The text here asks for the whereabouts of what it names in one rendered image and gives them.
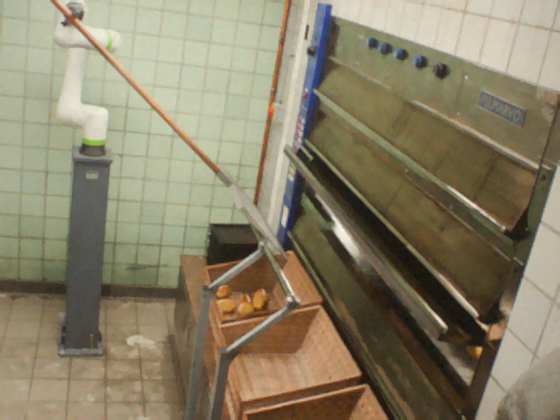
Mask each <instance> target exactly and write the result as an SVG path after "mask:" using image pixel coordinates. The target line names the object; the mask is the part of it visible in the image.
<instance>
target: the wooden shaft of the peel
mask: <svg viewBox="0 0 560 420"><path fill-rule="evenodd" d="M49 1H50V2H52V3H53V4H54V5H55V6H56V7H57V9H58V10H59V11H60V12H61V13H62V14H63V15H64V16H65V18H66V19H68V20H69V21H70V22H71V23H72V24H73V26H74V27H75V28H77V29H78V30H79V31H80V32H81V33H82V36H83V37H85V38H86V39H87V40H88V41H89V42H90V43H91V45H92V46H93V47H94V48H96V49H97V50H98V51H99V52H100V53H101V55H102V56H103V57H104V59H106V60H107V61H108V62H109V63H110V64H111V65H112V67H113V68H114V69H115V70H116V71H118V72H119V73H120V74H121V75H122V76H123V78H124V79H125V80H126V81H127V83H128V84H129V85H131V86H132V87H133V88H134V89H135V90H136V92H137V93H138V94H139V95H140V96H141V97H142V98H143V99H145V100H146V101H147V102H148V103H149V104H150V107H151V108H152V109H153V110H154V111H155V112H156V113H157V114H158V115H159V116H161V117H162V118H163V119H164V120H165V121H166V122H167V124H168V125H169V126H170V127H171V128H172V129H173V130H174V132H175V133H176V134H177V135H178V136H180V137H181V138H182V139H183V140H184V141H185V143H186V144H187V145H188V146H189V147H190V148H191V149H192V150H193V151H194V152H195V153H196V154H197V155H198V157H199V158H200V159H202V160H203V161H204V162H205V163H206V164H207V166H208V167H209V168H210V169H211V170H212V171H213V172H214V173H215V174H216V173H218V172H219V170H220V169H219V168H218V166H217V165H216V164H215V163H214V162H213V161H212V160H211V159H210V158H208V156H207V155H206V154H205V153H204V152H203V151H202V150H201V149H200V148H199V146H198V145H197V144H196V143H195V142H194V141H193V140H192V139H191V138H190V137H189V136H188V135H186V133H185V132H184V131H183V130H182V129H181V128H180V126H179V125H178V124H177V123H176V122H175V121H174V120H173V119H172V118H171V117H170V116H169V115H168V114H167V113H166V112H165V111H164V110H163V109H162V108H161V106H160V105H159V104H158V103H157V102H156V101H155V100H154V99H153V98H152V97H151V96H150V95H149V94H148V93H147V92H146V91H145V90H144V89H143V88H142V86H141V85H140V84H139V83H138V82H137V81H136V80H135V79H134V78H133V77H132V76H131V75H130V74H129V73H128V72H127V71H126V70H125V69H124V67H123V66H122V65H121V64H120V63H119V62H118V61H117V60H116V59H115V58H114V57H113V56H112V55H111V54H110V53H109V52H108V51H107V50H106V49H105V47H104V46H103V45H102V44H101V43H100V42H99V41H98V40H97V39H96V38H95V37H94V36H93V35H92V34H91V33H90V32H89V31H88V30H87V28H86V27H85V26H84V25H83V24H82V23H81V22H80V21H79V20H78V19H76V18H75V16H73V15H72V13H71V12H70V11H69V9H68V8H67V7H66V6H65V5H64V4H63V3H62V2H61V1H60V0H49Z"/></svg>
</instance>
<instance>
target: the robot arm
mask: <svg viewBox="0 0 560 420"><path fill-rule="evenodd" d="M64 5H65V6H66V7H67V8H68V9H69V11H70V12H71V13H72V15H73V16H75V18H76V19H78V20H79V21H80V22H81V23H82V24H84V23H85V21H84V19H85V17H86V15H87V6H86V3H85V2H83V1H82V0H66V1H65V2H64ZM84 26H85V27H86V28H87V30H88V31H89V32H90V33H91V34H92V35H93V36H94V37H95V38H96V39H97V40H98V41H99V42H100V43H101V44H102V45H103V46H104V47H105V49H106V50H107V51H108V52H109V53H110V54H112V53H115V52H116V51H117V50H118V49H119V48H120V46H121V39H120V36H119V34H118V33H117V32H116V31H115V30H106V29H100V28H93V27H89V26H86V25H84ZM53 37H54V41H55V43H56V44H57V46H60V47H62V48H68V57H67V66H66V71H65V77H64V82H63V86H62V90H61V94H60V97H59V101H58V103H57V106H56V109H55V116H56V119H57V120H59V121H60V122H61V123H62V124H64V125H68V126H72V127H75V128H80V129H81V130H82V145H81V147H80V148H79V153H81V154H82V155H85V156H90V157H102V156H105V155H107V150H106V148H105V141H106V136H107V124H108V111H107V110H106V109H105V108H104V109H103V108H101V107H96V106H91V105H87V104H82V103H81V91H82V82H83V76H84V71H85V66H86V62H87V58H88V54H89V51H90V50H93V51H95V52H99V51H98V50H97V49H96V48H94V47H93V46H92V45H91V43H90V42H89V41H88V40H87V39H86V38H85V37H83V36H82V33H81V32H80V31H79V30H78V29H77V28H75V27H74V26H73V24H72V23H71V22H70V21H69V20H68V19H66V18H65V16H64V15H63V14H62V13H61V16H60V19H59V21H58V24H57V27H56V29H55V31H54V35H53Z"/></svg>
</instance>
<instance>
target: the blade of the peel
mask: <svg viewBox="0 0 560 420"><path fill-rule="evenodd" d="M218 168H220V169H221V170H222V171H223V172H224V173H225V174H226V175H227V176H228V177H229V178H230V179H231V180H232V181H233V185H232V186H229V187H228V189H229V191H230V193H231V195H232V197H233V199H234V203H235V205H236V207H237V209H238V211H239V212H240V213H241V214H242V215H243V216H244V217H246V218H247V219H248V220H249V221H250V222H251V223H252V224H253V225H254V226H255V227H256V228H257V229H258V230H259V231H260V232H261V233H262V234H263V235H264V237H265V238H266V239H267V240H268V241H269V242H270V243H271V244H272V246H273V247H274V248H276V249H277V250H278V251H279V252H280V253H281V254H282V255H283V256H284V257H285V258H286V259H287V260H288V261H289V262H290V260H289V259H288V257H287V255H286V253H285V252H284V250H283V248H282V247H281V246H280V244H279V242H278V240H277V239H276V237H275V235H274V233H273V232H272V230H271V228H270V226H269V225H268V223H267V221H266V219H265V218H264V215H263V214H262V213H261V212H260V211H259V209H258V208H257V207H256V206H255V204H254V203H253V202H252V201H251V200H250V198H249V197H248V196H247V195H246V193H245V192H244V191H243V190H242V188H241V187H240V186H238V184H237V183H236V182H235V181H234V178H233V177H232V176H231V175H230V173H229V172H228V171H227V170H226V168H225V167H224V166H223V164H222V165H221V166H219V167H218Z"/></svg>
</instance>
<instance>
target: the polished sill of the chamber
mask: <svg viewBox="0 0 560 420"><path fill-rule="evenodd" d="M301 198H302V200H303V201H304V202H305V204H306V205H307V206H308V208H309V209H310V210H311V212H312V213H313V214H314V216H315V217H316V218H317V219H318V220H319V222H320V223H321V224H322V226H323V227H324V228H325V231H326V232H327V234H328V235H329V236H330V238H331V239H332V240H333V242H334V243H335V244H336V246H338V247H339V249H340V250H341V251H342V253H343V254H344V256H345V257H346V258H347V260H348V261H349V262H350V264H351V266H352V268H353V269H354V270H355V272H357V273H358V275H359V276H360V277H361V279H362V280H363V281H364V283H365V284H366V285H367V287H368V288H369V290H370V291H371V292H372V295H374V297H375V298H376V299H377V301H378V302H379V303H380V305H381V306H382V307H383V309H384V310H385V311H386V313H387V314H389V316H390V318H391V320H392V321H393V322H394V324H395V325H396V327H397V328H398V329H399V331H401V332H402V334H403V335H404V336H405V339H406V340H407V342H408V343H409V344H410V346H412V347H413V349H414V350H415V351H416V353H417V354H418V357H419V358H420V359H421V360H422V361H423V363H424V364H425V365H426V367H427V368H428V369H429V371H430V373H431V374H432V375H433V376H434V378H435V379H436V380H437V382H438V383H439V384H440V386H441V387H442V389H443V390H444V391H445V393H446V394H447V395H448V396H449V397H450V400H451V401H452V403H453V404H454V405H455V406H456V407H457V408H458V410H459V412H461V408H462V405H463V403H464V400H465V397H466V394H467V390H468V388H469V387H468V386H467V383H466V382H465V381H464V379H463V378H461V377H460V375H459V374H458V373H457V371H456V369H455V368H454V367H452V365H451V364H450V363H449V362H448V360H447V358H446V357H445V355H443V354H442V353H441V351H440V350H439V349H438V348H437V346H436V344H435V343H434V342H433V341H432V340H431V339H430V338H429V336H428V335H427V334H426V333H425V331H424V329H423V328H422V327H421V326H420V325H419V324H418V322H417V321H416V320H415V319H414V317H413V316H412V315H411V314H410V311H409V310H407V309H406V307H405V306H404V305H403V304H402V302H401V301H400V300H399V299H398V297H397V296H396V295H395V294H394V292H393V291H392V290H391V289H390V287H389V286H388V285H387V284H386V282H385V281H384V280H383V279H382V277H381V276H380V275H379V274H378V272H377V271H376V270H375V268H374V267H373V266H372V265H371V263H370V262H369V261H368V260H367V259H366V257H365V256H364V255H363V254H362V252H361V251H360V250H359V249H358V247H357V246H356V245H354V243H353V241H352V240H351V238H350V237H349V236H348V235H347V233H346V232H345V231H344V230H343V229H342V227H341V226H340V225H339V224H338V222H337V221H336V220H335V219H334V217H332V216H331V215H330V213H329V212H328V211H327V210H326V208H325V206H324V205H323V203H322V202H321V201H320V200H319V199H318V197H317V196H316V195H315V194H314V192H308V191H302V196H301Z"/></svg>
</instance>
